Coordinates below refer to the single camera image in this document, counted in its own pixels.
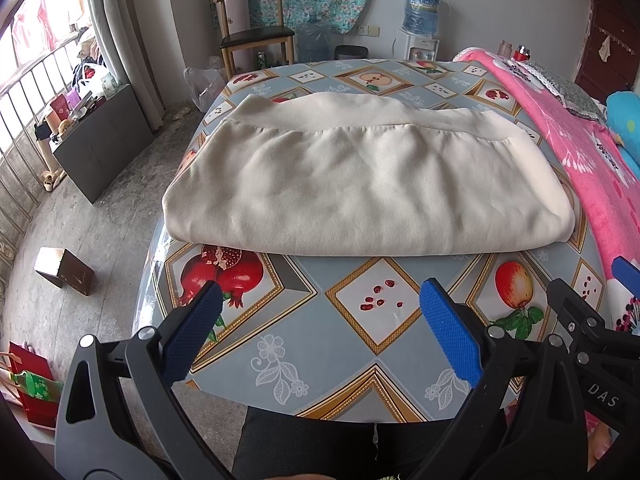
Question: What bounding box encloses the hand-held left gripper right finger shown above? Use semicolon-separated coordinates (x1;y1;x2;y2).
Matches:
410;277;588;480

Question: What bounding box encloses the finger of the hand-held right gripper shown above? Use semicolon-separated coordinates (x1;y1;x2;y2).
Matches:
546;279;619;366
612;256;640;304

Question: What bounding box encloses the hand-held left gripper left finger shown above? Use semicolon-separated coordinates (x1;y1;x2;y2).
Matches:
54;280;236;480

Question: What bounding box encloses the cream jacket with black trim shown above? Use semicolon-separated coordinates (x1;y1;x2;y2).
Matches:
162;91;577;259

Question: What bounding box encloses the pink floral blanket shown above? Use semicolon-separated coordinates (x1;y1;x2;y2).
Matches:
452;47;640;334

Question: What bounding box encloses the fruit print tablecloth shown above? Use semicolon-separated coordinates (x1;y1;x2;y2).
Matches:
132;59;619;424

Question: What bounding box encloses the brown cardboard box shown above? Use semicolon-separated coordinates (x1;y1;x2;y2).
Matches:
34;247;96;297

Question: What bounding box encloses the green packet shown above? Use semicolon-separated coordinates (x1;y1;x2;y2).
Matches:
10;370;66;404

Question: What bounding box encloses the red gift bag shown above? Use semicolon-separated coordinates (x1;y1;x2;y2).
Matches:
7;342;64;429

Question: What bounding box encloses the grey lace pillow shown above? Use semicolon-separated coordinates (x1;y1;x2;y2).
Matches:
520;60;609;124

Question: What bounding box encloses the dark brown door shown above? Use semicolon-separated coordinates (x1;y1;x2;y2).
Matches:
574;0;640;106

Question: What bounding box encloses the dark grey cabinet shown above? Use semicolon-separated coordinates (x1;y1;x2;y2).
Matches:
52;82;154;205

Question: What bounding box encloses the clear plastic bag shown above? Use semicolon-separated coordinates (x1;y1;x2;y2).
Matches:
182;57;229;114

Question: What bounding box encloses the clutter of household things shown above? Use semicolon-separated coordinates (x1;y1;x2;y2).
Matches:
34;57;121;139

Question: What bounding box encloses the white water dispenser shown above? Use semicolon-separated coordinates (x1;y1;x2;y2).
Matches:
395;27;441;64

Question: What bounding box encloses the grey trash bin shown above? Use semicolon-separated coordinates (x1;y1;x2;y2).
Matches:
334;45;371;64

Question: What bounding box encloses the wooden chair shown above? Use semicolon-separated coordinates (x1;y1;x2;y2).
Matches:
212;0;296;81

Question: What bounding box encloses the metal window railing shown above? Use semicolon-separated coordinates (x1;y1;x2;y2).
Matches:
0;35;97;281

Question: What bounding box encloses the grey curtain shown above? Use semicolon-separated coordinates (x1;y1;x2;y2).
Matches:
82;0;167;134

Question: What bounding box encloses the empty blue water jug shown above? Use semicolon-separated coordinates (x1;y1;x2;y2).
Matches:
295;12;334;66

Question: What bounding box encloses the white paper roll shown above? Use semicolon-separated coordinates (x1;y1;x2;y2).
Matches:
214;0;249;39

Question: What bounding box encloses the blue water dispenser bottle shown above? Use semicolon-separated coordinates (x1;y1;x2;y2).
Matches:
402;0;444;39

